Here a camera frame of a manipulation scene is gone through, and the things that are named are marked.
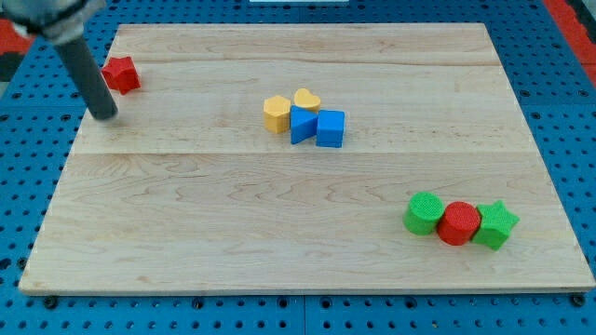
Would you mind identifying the light wooden board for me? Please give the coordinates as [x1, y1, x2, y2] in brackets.
[20, 23, 595, 296]

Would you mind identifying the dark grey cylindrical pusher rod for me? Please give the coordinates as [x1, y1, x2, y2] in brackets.
[55, 36, 118, 121]

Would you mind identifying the green cylinder block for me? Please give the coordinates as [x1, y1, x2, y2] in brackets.
[403, 192, 444, 235]

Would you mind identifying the red cylinder block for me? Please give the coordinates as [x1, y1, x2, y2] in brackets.
[437, 201, 481, 246]

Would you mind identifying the yellow heart block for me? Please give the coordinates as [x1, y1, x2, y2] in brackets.
[293, 87, 321, 113]

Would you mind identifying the blue cube block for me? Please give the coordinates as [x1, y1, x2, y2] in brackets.
[316, 110, 345, 148]

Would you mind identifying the red star block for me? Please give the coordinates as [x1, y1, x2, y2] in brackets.
[102, 56, 141, 95]

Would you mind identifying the yellow hexagon block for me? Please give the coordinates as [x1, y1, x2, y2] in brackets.
[263, 96, 291, 134]

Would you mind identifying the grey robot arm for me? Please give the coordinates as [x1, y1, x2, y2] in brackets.
[1, 0, 117, 121]

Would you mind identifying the blue triangle block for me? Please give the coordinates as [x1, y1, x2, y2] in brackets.
[290, 105, 318, 144]

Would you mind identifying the green star block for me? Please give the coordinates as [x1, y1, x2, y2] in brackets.
[471, 200, 520, 250]

